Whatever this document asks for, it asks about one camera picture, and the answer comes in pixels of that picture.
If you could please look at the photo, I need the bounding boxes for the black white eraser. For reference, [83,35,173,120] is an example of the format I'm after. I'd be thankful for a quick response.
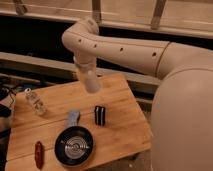
[94,106,106,126]

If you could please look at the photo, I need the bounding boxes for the clear plastic bottle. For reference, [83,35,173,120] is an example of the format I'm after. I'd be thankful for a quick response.
[25,88,46,116]

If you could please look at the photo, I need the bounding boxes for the red oblong object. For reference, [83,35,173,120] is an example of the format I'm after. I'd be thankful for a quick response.
[34,141,44,169]

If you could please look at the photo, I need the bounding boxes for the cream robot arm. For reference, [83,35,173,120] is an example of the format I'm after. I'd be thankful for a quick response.
[62,18,213,171]

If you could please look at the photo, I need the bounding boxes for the black cables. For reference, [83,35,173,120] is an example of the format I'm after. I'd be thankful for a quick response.
[0,77,18,134]

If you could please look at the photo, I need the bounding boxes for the white ceramic cup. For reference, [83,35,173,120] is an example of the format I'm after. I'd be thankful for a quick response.
[76,68,101,93]

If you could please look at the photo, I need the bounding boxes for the black frying pan blue handle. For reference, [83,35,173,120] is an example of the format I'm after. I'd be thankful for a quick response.
[54,111,94,167]

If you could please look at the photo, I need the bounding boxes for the wooden board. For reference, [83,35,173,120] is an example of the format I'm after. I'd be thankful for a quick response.
[6,74,151,171]

